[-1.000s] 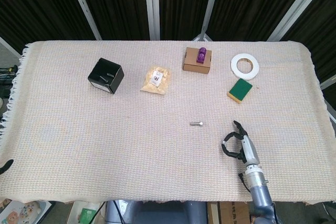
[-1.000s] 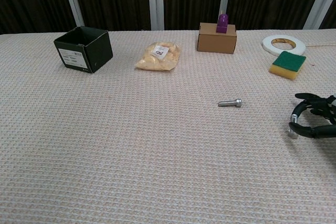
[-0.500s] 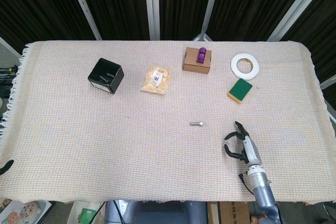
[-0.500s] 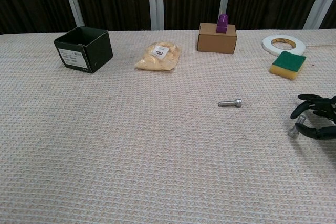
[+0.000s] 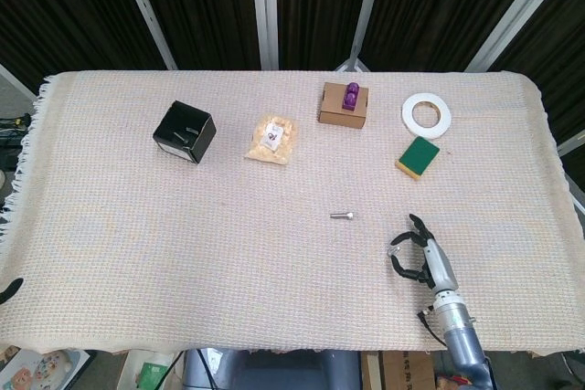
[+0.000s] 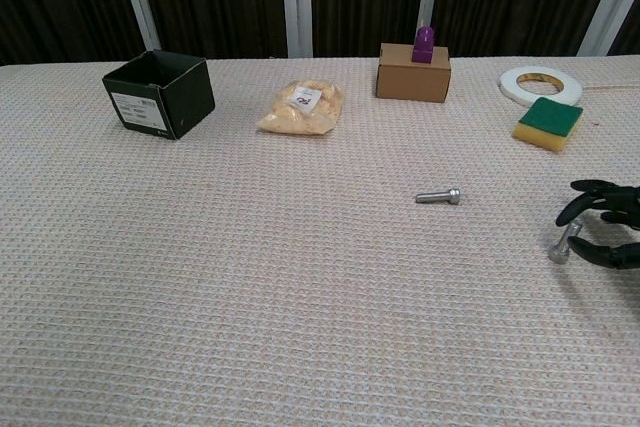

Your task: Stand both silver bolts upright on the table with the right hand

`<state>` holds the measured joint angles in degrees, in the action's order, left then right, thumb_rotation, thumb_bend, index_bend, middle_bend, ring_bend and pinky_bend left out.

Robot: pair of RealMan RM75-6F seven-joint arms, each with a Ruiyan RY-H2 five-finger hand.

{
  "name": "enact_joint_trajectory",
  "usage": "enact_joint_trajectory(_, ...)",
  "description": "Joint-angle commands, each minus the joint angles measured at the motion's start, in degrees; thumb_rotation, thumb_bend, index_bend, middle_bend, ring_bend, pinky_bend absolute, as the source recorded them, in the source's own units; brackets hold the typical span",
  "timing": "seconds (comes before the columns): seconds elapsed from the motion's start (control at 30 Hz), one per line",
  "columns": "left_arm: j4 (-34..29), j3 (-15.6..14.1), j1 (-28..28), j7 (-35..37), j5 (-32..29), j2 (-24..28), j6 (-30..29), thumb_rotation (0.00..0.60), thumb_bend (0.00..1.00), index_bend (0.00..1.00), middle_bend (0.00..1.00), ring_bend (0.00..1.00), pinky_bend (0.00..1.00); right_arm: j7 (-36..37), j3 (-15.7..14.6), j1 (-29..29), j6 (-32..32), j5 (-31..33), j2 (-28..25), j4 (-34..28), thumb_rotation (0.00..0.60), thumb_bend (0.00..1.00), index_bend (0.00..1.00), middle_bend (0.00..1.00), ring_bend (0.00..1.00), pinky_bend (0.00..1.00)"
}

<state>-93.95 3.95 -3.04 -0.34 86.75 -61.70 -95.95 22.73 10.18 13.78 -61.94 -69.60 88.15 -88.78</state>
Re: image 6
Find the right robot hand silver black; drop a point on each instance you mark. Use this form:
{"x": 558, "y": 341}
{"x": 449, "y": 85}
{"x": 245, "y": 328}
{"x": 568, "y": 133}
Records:
{"x": 620, "y": 252}

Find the silver bolt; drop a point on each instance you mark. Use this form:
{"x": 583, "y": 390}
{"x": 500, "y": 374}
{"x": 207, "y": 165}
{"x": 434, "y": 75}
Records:
{"x": 561, "y": 247}
{"x": 440, "y": 195}

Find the green yellow sponge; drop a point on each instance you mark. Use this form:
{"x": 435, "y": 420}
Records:
{"x": 547, "y": 119}

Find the white tape roll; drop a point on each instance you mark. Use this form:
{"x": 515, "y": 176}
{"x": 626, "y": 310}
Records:
{"x": 510, "y": 84}

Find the brown cardboard box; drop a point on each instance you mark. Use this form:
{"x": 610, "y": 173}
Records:
{"x": 412, "y": 82}

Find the purple toy block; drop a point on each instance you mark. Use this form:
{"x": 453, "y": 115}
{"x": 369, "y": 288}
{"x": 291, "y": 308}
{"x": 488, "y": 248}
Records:
{"x": 424, "y": 47}

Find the clear bag of yellow snacks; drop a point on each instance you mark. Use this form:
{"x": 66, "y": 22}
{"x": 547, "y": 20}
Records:
{"x": 300, "y": 112}

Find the beige woven tablecloth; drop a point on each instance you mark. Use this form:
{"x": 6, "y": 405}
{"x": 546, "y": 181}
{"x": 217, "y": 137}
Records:
{"x": 250, "y": 272}

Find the black open cardboard box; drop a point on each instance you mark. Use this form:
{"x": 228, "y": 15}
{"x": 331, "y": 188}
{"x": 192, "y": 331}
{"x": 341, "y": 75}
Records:
{"x": 190, "y": 102}

